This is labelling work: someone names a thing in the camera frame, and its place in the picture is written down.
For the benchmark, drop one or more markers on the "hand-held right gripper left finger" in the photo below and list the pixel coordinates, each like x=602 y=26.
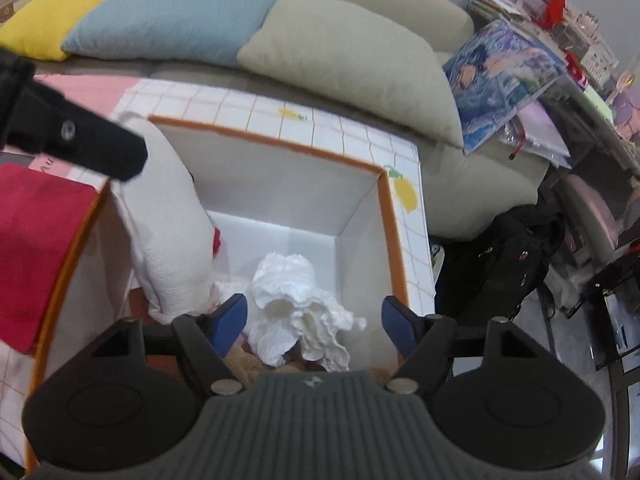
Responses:
x=230 y=321

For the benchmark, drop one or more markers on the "white tissue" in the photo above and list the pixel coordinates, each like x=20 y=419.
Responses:
x=285 y=305

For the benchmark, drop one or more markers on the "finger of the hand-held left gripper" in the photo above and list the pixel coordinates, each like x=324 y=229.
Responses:
x=100 y=149

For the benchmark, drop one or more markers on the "pinkish grey chair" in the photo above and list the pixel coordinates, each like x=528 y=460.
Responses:
x=595 y=215

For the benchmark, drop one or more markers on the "black glass stand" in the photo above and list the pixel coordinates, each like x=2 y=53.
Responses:
x=620 y=320

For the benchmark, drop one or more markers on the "beige pillow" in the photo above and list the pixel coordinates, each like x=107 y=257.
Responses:
x=360 y=70

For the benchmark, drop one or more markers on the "lemon print grid blanket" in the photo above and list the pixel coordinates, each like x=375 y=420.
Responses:
x=310 y=125

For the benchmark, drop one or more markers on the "light blue pillow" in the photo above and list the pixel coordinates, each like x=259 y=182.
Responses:
x=175 y=15

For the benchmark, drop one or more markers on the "yellow pillow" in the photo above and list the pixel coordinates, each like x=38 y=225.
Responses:
x=55 y=10

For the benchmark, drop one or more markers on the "purple plastic folder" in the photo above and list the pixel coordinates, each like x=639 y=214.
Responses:
x=542 y=135

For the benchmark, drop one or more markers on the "orange cardboard box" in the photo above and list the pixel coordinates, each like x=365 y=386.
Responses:
x=280 y=195

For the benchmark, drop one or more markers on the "brown plush cloth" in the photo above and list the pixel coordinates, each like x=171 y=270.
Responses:
x=245 y=365

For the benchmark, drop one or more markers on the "white desk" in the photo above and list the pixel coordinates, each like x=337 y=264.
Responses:
x=595 y=107

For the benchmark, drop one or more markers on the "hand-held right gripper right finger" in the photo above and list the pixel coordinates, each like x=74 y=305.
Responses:
x=397 y=318

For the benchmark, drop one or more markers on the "cream towel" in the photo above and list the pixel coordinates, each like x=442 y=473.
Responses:
x=165 y=230

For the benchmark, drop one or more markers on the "cluttered side table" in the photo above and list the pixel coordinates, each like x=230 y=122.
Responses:
x=550 y=10

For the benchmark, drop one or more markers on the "black backpack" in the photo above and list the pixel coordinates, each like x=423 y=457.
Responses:
x=500 y=265

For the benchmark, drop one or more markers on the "beige sofa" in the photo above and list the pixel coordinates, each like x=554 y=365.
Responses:
x=350 y=0

